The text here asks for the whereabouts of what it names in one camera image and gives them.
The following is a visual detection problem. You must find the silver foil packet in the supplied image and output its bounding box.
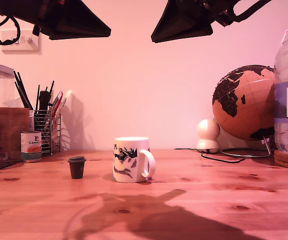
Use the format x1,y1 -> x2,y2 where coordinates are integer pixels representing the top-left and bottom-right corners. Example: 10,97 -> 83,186
29,109 -> 36,132

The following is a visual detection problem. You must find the metal wire utensil holder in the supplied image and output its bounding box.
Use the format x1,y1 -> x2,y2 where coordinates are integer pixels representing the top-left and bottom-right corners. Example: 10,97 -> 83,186
33,109 -> 62,156

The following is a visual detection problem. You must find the thick black cable loop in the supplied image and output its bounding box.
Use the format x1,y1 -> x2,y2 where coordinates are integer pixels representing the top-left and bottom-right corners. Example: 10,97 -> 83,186
227,0 -> 272,24

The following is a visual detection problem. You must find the dark brown coffee capsule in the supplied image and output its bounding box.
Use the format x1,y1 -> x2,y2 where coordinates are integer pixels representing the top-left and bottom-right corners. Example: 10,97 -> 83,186
67,156 -> 87,180

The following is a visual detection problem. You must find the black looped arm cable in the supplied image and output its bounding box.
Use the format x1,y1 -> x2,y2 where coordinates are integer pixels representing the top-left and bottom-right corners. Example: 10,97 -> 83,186
0,15 -> 22,46

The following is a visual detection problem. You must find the slim black stick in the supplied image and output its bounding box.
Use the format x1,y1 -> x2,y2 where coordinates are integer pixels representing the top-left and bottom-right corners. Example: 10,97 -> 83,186
48,79 -> 56,108

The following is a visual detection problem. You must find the red pencil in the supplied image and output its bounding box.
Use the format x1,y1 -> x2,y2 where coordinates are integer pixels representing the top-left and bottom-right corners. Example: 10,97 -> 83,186
52,90 -> 64,115

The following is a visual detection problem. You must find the dark wide brush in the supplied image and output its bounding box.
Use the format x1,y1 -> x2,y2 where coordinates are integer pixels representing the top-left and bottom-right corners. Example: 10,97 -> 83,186
39,90 -> 51,111

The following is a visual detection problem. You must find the white round desk camera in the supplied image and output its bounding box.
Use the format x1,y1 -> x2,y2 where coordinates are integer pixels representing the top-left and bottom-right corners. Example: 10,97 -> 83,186
196,119 -> 221,154

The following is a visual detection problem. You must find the metal globe stand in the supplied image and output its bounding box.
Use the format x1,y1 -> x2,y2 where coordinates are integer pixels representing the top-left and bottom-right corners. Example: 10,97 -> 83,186
221,136 -> 272,158

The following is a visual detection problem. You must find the white pen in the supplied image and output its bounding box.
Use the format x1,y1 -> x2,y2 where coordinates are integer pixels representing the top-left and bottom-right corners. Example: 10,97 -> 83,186
61,89 -> 73,109

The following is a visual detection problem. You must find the white wall light switch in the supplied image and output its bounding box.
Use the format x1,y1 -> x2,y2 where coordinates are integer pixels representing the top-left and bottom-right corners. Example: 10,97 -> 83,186
1,29 -> 42,55

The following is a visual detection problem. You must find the short black chopstick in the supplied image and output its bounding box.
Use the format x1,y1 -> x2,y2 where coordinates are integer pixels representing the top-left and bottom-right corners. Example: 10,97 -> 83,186
13,81 -> 30,109

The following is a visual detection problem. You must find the white printed coffee mug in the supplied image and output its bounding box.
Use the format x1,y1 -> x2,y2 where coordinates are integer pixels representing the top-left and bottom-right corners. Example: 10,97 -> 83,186
112,136 -> 157,184

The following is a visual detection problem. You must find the long black chopstick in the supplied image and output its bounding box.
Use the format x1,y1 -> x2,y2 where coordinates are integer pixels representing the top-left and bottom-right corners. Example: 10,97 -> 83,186
13,70 -> 34,111
16,71 -> 35,111

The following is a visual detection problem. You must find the white labelled tin can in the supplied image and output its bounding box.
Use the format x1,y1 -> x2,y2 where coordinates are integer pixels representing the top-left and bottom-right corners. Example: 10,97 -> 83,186
20,131 -> 43,163

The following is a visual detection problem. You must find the brown cardboard box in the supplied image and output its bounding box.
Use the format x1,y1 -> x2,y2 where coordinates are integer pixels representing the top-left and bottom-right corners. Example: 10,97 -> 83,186
0,106 -> 31,162

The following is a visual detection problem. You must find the thin black desk cable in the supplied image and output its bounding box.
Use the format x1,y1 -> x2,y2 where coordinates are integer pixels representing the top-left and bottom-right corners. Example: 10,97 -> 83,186
175,147 -> 246,164

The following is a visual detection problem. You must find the cork world globe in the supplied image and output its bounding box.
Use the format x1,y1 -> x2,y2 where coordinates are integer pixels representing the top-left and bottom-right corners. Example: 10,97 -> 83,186
211,64 -> 277,141

